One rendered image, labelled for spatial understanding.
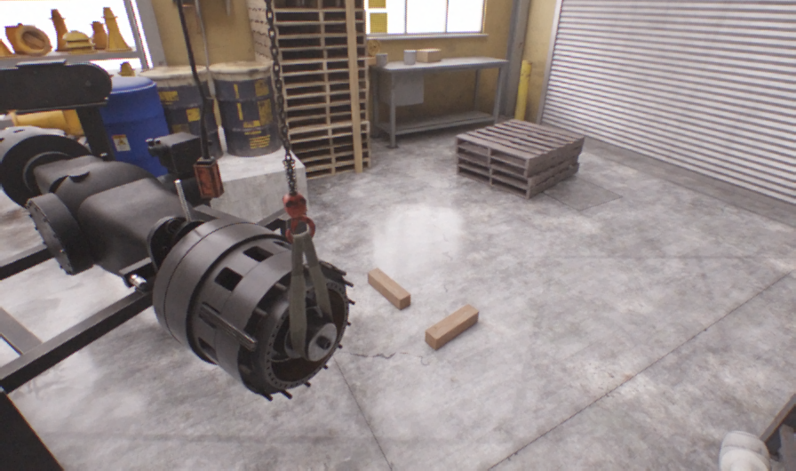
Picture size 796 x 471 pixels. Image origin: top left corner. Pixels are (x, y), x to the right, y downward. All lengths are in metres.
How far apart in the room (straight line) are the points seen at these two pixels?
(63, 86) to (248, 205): 1.64
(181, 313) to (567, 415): 1.92
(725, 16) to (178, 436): 6.17
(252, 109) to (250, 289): 3.16
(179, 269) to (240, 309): 0.34
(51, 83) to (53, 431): 2.19
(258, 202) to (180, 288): 2.61
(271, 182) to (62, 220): 2.06
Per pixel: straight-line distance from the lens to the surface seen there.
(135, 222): 2.08
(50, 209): 2.46
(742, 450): 1.52
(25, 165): 3.54
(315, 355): 1.46
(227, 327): 1.37
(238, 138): 4.47
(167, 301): 1.64
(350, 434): 2.24
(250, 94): 4.33
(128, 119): 3.89
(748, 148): 5.87
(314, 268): 1.27
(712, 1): 6.04
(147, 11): 5.47
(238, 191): 4.01
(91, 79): 3.59
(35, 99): 3.67
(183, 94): 4.28
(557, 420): 2.42
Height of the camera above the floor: 1.89
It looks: 29 degrees down
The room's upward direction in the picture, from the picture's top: straight up
